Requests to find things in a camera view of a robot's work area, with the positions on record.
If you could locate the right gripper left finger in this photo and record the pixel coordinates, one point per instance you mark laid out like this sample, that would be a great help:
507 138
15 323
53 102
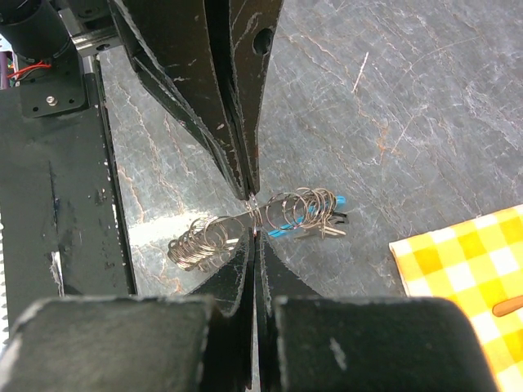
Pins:
201 341

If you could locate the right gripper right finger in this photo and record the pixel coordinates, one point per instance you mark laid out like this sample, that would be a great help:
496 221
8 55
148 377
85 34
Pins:
307 342

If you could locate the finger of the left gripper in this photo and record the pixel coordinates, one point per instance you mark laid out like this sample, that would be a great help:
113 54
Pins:
181 51
240 35

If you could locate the small silver key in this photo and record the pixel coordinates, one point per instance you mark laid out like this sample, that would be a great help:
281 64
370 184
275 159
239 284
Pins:
255 213

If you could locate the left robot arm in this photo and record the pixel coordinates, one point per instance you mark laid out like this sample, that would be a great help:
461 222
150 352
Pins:
37 33

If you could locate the black key fob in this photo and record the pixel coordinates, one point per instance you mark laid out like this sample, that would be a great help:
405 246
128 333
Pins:
338 218

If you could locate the orange checkered cloth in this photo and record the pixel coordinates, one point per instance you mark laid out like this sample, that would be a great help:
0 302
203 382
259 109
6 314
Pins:
476 265

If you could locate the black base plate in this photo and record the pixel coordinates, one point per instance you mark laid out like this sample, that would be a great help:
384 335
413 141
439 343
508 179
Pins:
63 230

